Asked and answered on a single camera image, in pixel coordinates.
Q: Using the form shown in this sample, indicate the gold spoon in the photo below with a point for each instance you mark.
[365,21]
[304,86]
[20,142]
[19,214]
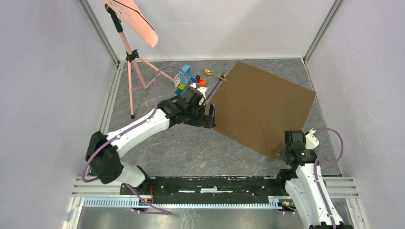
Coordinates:
[215,75]

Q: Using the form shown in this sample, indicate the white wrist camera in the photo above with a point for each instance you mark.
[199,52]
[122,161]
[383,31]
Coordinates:
[311,141]
[203,90]

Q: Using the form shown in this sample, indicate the colourful toy block structure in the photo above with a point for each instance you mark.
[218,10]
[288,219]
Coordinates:
[184,78]

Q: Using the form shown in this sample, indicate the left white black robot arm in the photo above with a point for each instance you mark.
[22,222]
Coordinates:
[106,150]

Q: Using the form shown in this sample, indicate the black fork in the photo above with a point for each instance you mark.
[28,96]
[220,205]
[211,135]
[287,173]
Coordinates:
[208,97]

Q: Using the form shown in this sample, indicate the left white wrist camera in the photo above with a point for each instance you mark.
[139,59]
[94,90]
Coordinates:
[203,90]

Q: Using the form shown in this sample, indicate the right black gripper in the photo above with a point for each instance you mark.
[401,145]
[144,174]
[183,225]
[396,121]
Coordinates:
[282,154]

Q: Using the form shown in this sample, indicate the brown cloth napkin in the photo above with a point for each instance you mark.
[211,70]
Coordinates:
[256,107]

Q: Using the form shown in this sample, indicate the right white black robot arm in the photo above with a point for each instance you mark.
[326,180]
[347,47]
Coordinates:
[304,183]

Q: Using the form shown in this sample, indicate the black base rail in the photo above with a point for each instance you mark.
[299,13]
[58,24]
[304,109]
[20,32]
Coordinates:
[212,190]

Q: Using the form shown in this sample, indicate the white slotted cable duct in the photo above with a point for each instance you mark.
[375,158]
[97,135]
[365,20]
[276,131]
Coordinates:
[134,202]

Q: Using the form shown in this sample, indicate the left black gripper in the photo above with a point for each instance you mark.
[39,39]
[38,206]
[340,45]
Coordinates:
[205,121]

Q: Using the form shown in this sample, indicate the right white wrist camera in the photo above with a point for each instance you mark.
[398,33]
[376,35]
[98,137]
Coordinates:
[311,141]

